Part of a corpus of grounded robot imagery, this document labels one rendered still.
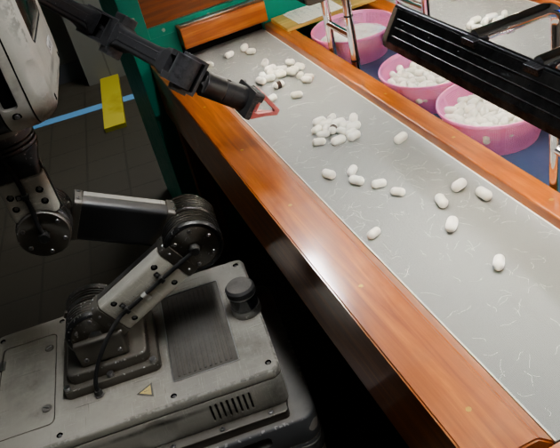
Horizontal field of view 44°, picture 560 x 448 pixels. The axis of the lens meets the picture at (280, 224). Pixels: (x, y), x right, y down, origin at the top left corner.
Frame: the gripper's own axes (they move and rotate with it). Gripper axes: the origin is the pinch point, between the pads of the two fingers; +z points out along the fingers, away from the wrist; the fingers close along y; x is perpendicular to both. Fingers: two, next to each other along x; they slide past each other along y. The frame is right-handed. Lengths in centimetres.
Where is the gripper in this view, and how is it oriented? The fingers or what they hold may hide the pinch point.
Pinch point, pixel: (275, 110)
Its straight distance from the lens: 166.6
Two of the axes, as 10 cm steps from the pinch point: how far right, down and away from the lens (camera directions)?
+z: 8.2, 2.3, 5.3
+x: -4.4, 8.5, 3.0
